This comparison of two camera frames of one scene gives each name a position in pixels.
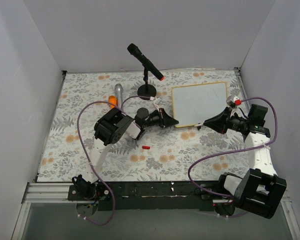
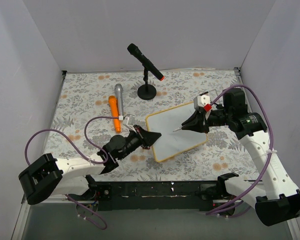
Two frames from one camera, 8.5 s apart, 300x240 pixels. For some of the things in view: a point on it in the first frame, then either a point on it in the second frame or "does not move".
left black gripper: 161,118 to 142,137
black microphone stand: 146,90 does not move
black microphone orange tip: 137,53 does not move
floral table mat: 134,107 does not move
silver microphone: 118,90 does not move
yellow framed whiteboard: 192,104 to 172,143
